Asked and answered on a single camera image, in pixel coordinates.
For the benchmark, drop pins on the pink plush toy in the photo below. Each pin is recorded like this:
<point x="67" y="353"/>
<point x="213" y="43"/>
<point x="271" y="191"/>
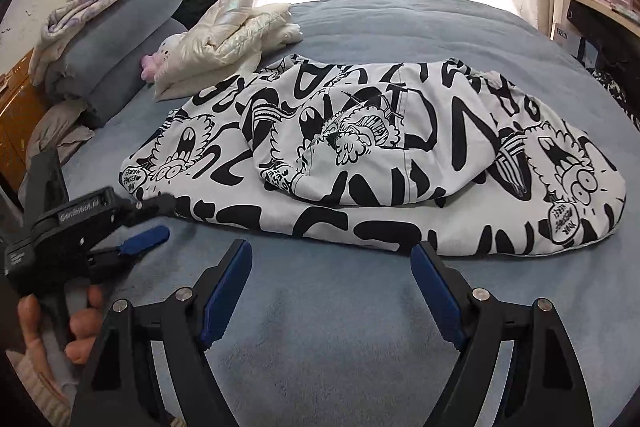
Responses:
<point x="152" y="59"/>

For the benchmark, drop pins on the person's left hand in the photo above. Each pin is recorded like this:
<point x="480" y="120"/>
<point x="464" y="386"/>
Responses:
<point x="87" y="317"/>

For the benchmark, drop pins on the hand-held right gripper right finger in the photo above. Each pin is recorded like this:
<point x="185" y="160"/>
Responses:
<point x="437" y="292"/>

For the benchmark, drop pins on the grey-blue pillow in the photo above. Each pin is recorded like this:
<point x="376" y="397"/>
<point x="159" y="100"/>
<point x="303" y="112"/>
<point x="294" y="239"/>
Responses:
<point x="135" y="2"/>
<point x="130" y="72"/>

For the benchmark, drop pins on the wooden headboard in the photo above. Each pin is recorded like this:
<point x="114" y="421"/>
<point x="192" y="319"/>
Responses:
<point x="17" y="117"/>

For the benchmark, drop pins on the white puffy jacket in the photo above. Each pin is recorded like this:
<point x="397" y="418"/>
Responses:
<point x="225" y="37"/>

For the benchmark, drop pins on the black white patterned cloth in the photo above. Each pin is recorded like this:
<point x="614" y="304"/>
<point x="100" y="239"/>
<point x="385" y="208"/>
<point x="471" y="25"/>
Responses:
<point x="617" y="94"/>

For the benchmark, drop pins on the white black printed hoodie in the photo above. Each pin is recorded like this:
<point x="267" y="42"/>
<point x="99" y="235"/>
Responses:
<point x="350" y="187"/>

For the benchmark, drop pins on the grey cloth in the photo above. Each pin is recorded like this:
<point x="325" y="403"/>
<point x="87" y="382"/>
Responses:
<point x="57" y="132"/>

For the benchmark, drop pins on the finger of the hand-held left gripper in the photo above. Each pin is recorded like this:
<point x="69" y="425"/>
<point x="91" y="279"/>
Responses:
<point x="157" y="204"/>
<point x="147" y="239"/>

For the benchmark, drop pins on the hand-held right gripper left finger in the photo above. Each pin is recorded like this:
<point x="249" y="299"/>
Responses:
<point x="225" y="287"/>

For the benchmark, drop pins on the white labelled box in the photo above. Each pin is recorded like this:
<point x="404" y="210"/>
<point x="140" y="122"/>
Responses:
<point x="565" y="38"/>

